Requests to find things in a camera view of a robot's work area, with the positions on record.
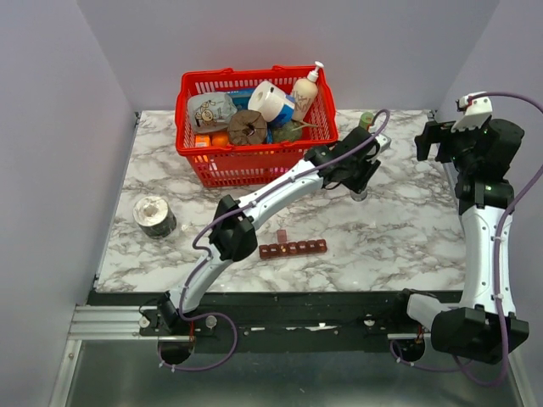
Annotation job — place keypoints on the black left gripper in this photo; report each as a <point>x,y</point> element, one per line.
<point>369,168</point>

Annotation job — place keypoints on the green round vegetable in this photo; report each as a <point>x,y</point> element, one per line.
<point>289,132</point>

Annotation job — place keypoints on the orange fruit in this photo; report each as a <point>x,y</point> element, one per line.
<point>219,139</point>

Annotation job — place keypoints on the cream pump lotion bottle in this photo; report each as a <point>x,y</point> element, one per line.
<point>304,92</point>

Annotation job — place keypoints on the white toilet paper roll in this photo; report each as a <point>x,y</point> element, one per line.
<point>268,99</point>

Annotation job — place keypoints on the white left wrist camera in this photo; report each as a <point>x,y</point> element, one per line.
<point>384,143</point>

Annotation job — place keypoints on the green cylindrical can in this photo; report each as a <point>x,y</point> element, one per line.
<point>366,120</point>

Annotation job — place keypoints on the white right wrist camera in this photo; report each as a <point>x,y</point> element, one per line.
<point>476,108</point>

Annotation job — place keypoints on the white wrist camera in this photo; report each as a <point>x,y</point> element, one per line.
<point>476,108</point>
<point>384,143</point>

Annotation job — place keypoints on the grey cartoon snack bag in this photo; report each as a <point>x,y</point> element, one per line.
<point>211,111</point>

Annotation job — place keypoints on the red plastic shopping basket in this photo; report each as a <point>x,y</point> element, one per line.
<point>262,163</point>

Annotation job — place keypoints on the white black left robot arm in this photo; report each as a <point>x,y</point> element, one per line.
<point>231,236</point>

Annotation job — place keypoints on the orange small box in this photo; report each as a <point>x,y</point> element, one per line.
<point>202,141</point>

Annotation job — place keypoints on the blue package in basket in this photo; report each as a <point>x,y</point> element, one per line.
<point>241,97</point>

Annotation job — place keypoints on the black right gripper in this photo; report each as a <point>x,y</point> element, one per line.
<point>435,132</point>

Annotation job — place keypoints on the red weekly pill organizer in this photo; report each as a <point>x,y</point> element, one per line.
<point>285,248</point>

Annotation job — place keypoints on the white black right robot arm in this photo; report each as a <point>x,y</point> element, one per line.
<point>484,325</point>

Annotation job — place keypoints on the white-capped pill bottle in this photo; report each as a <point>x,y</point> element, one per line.
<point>359,196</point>

